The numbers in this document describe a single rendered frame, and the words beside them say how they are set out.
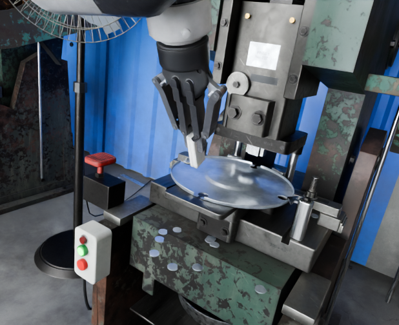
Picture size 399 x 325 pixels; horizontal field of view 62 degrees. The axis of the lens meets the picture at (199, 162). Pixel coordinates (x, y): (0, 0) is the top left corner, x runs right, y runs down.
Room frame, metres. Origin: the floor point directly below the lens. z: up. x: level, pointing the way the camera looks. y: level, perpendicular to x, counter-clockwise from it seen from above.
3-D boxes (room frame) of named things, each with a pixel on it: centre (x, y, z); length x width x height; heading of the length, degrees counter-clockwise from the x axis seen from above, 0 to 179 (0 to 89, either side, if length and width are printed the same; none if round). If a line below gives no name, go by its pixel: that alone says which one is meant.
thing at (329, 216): (0.75, -0.29, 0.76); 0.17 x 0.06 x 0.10; 60
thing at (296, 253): (0.84, -0.15, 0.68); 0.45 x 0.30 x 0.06; 60
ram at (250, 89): (0.80, -0.12, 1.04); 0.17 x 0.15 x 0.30; 150
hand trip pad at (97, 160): (0.80, 0.26, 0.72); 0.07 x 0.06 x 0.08; 150
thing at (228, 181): (0.73, -0.08, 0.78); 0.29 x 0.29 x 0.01
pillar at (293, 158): (0.85, -0.25, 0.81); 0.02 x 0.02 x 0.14
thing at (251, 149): (0.83, -0.14, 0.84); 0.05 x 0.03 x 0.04; 60
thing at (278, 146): (0.84, -0.15, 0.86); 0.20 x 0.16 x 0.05; 60
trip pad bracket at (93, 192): (0.79, 0.24, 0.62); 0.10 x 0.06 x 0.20; 60
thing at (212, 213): (0.69, -0.06, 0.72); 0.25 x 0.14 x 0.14; 150
